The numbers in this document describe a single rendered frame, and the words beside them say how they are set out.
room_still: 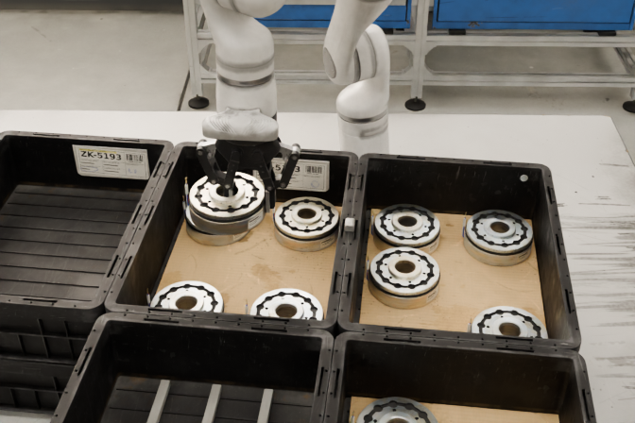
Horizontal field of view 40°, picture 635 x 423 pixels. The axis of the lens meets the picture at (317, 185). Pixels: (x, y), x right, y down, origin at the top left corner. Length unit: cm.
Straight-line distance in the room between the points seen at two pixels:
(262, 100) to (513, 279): 50
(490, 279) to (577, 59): 257
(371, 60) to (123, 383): 68
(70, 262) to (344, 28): 56
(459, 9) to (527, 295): 200
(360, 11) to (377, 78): 20
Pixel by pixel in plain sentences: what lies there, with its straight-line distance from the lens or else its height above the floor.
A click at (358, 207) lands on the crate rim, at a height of 93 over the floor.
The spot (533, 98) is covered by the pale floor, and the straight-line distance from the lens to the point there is 350.
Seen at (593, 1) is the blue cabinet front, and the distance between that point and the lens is 329.
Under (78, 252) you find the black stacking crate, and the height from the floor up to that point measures 83.
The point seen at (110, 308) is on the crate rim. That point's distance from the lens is 115.
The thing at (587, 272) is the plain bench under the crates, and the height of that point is 70.
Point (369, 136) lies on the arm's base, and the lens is 157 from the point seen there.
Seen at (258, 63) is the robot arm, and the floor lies 122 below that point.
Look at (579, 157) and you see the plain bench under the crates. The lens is 188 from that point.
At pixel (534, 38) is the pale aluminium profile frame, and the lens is 328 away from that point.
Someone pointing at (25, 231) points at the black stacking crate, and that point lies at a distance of 147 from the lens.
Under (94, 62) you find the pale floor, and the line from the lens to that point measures 377.
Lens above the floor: 170
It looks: 36 degrees down
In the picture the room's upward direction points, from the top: straight up
